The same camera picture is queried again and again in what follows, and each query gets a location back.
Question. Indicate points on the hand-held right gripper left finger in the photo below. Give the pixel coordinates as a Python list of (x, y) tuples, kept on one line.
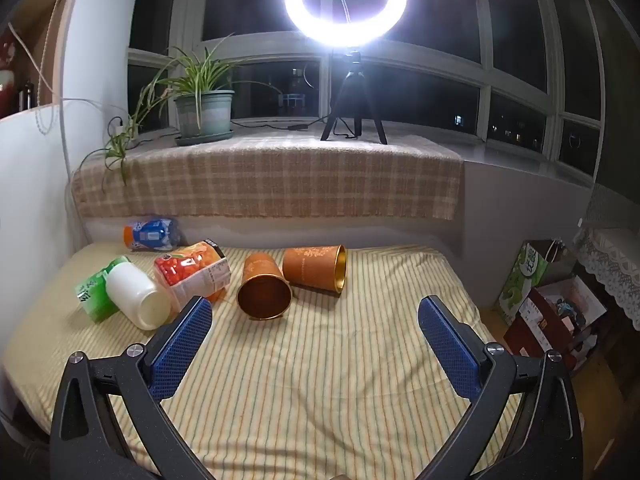
[(177, 345)]

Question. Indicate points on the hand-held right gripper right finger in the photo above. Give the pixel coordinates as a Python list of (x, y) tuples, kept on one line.
[(450, 345)]

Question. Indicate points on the orange cup with gold interior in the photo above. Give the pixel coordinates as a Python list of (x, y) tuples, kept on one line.
[(316, 267), (262, 287)]

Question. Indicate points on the white plastic cup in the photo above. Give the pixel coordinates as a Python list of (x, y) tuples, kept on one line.
[(137, 297)]

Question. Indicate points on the green paper bag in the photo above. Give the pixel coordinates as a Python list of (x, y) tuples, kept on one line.
[(522, 280)]

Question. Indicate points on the red cardboard box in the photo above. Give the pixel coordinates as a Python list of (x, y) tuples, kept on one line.
[(555, 325)]

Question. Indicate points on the blue label plastic bottle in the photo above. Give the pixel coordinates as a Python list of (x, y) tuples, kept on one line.
[(152, 234)]

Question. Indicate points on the striped bed sheet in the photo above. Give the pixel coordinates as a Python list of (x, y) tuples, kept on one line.
[(300, 385)]

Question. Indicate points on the white lace cloth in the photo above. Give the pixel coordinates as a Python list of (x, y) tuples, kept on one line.
[(612, 265)]

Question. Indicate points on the plaid cloth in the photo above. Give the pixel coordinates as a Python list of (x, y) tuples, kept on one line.
[(270, 180)]

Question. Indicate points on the potted spider plant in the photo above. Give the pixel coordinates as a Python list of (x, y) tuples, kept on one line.
[(202, 107)]

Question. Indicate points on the black tripod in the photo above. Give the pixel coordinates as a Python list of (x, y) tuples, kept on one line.
[(354, 105)]

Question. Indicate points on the wooden shelf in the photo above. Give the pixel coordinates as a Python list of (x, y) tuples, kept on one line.
[(35, 45)]

